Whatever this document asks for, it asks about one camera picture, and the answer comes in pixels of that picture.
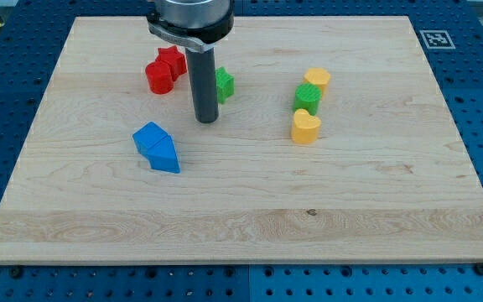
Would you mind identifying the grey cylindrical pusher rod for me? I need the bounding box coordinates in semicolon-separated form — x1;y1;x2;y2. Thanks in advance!
185;48;219;123

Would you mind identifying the green star block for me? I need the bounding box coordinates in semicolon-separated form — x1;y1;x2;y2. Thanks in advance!
216;66;235;104

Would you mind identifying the red star block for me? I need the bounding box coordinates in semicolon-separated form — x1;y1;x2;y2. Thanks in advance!
156;45;187;81

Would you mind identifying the blue cube block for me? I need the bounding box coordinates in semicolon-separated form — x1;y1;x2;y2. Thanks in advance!
132;122;168;155

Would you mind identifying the red cylinder block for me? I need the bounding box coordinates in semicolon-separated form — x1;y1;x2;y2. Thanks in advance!
145;61;174;94

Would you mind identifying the blue triangular prism block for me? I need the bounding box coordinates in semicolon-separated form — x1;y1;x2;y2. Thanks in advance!
145;135;180;174

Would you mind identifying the green cylinder block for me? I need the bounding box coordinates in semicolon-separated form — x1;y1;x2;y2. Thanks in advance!
293;83;322;116

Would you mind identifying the yellow hexagon block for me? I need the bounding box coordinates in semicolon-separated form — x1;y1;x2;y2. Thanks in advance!
303;67;331;97

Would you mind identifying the yellow heart block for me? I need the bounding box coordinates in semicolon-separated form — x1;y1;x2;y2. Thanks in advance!
291;108;321;144

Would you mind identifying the wooden board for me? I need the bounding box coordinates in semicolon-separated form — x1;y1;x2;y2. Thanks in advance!
0;16;483;265

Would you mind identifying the white fiducial marker tag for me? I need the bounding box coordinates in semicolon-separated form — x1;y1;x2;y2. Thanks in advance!
420;29;455;49

